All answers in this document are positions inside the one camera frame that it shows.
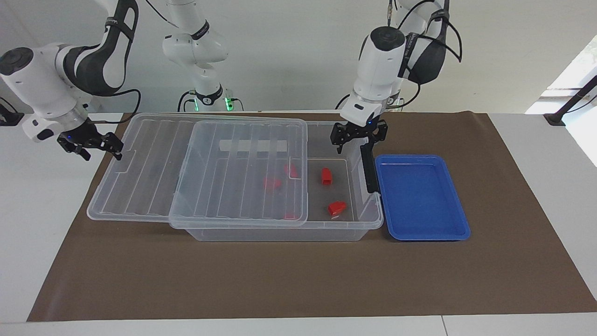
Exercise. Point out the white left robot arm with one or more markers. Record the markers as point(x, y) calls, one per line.
point(380, 65)

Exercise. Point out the clear plastic storage box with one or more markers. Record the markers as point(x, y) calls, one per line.
point(280, 234)

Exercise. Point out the clear ribbed box lid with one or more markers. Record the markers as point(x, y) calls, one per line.
point(140, 177)

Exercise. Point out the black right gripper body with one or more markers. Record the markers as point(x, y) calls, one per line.
point(81, 136)

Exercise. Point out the black stand with pole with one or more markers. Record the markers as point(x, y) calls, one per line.
point(555, 119)

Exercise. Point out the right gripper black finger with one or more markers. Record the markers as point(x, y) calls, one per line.
point(114, 145)
point(83, 152)

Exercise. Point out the blue plastic tray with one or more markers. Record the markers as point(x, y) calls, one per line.
point(419, 200)

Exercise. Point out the red block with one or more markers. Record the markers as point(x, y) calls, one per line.
point(289, 216)
point(291, 171)
point(336, 208)
point(326, 176)
point(272, 183)

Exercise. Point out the brown table mat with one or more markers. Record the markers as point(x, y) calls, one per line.
point(298, 280)

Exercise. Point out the bright window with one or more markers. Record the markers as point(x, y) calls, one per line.
point(583, 65)

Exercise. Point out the black clamp mount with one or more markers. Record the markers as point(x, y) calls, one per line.
point(9, 119)

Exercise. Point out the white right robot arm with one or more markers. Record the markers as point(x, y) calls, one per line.
point(42, 88)

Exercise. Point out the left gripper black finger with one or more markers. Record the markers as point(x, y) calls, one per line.
point(380, 130)
point(338, 136)

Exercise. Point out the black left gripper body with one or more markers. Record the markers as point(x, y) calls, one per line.
point(359, 130)

